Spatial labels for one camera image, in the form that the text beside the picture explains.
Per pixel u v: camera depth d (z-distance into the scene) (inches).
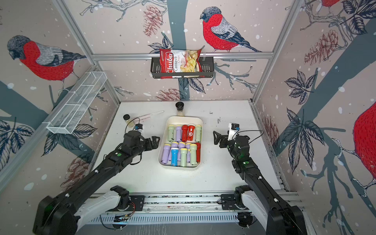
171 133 38.2
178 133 38.4
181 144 36.4
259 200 19.6
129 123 41.3
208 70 36.6
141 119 43.5
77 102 30.6
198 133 38.6
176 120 40.3
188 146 35.5
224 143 28.6
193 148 34.3
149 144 28.5
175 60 34.4
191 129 39.4
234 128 27.3
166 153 34.8
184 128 39.6
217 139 29.2
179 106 40.8
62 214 14.9
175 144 36.5
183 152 34.2
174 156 33.2
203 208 28.7
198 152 34.7
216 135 30.1
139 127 28.4
